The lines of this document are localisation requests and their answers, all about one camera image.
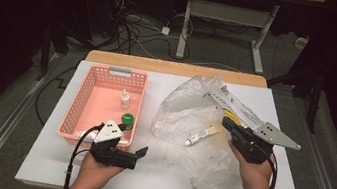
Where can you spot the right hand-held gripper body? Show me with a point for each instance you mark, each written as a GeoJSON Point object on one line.
{"type": "Point", "coordinates": [256, 148]}

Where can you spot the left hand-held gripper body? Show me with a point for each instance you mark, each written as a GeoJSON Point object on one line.
{"type": "Point", "coordinates": [113, 157]}

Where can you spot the green-capped small bottle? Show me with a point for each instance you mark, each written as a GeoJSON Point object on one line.
{"type": "Point", "coordinates": [128, 118]}

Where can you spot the white dropper bottle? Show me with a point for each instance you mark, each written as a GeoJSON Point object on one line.
{"type": "Point", "coordinates": [125, 101]}

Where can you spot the white ointment tube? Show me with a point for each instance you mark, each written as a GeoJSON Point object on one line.
{"type": "Point", "coordinates": [199, 136]}

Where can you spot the pink plastic basket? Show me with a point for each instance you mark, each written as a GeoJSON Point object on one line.
{"type": "Point", "coordinates": [102, 98]}

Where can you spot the clear plastic bag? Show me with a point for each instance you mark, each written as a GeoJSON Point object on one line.
{"type": "Point", "coordinates": [187, 111]}

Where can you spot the person's left hand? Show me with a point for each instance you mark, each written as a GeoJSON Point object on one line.
{"type": "Point", "coordinates": [94, 174]}

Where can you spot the person's right hand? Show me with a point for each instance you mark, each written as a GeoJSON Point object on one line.
{"type": "Point", "coordinates": [255, 176]}

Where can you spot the white board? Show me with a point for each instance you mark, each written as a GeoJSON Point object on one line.
{"type": "Point", "coordinates": [45, 163]}

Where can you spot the black metal stand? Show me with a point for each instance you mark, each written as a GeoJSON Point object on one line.
{"type": "Point", "coordinates": [44, 55]}
{"type": "Point", "coordinates": [315, 103]}

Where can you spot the small white box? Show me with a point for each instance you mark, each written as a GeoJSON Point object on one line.
{"type": "Point", "coordinates": [301, 43]}

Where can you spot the white power adapter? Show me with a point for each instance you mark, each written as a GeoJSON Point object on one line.
{"type": "Point", "coordinates": [165, 30]}

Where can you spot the white desk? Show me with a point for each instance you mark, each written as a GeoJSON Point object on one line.
{"type": "Point", "coordinates": [184, 26]}

